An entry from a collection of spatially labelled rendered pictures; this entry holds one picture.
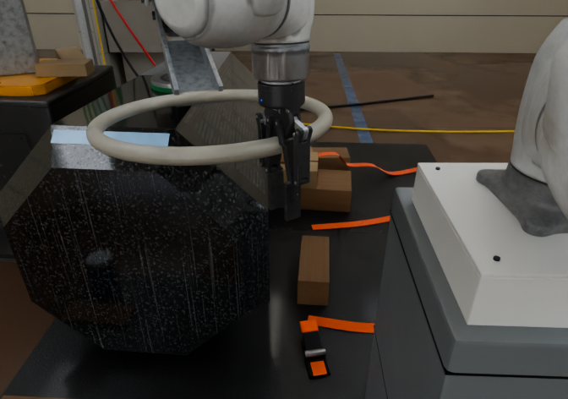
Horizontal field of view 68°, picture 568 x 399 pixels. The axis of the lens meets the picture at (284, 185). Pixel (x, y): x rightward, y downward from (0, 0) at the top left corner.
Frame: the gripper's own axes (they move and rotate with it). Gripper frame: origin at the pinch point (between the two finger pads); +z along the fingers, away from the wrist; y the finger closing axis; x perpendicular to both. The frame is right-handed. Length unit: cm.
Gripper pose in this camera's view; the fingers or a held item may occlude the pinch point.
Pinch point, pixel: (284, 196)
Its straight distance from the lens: 75.0
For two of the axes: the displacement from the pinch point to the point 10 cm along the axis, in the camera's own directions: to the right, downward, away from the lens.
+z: 0.2, 9.1, 4.1
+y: -5.6, -3.3, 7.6
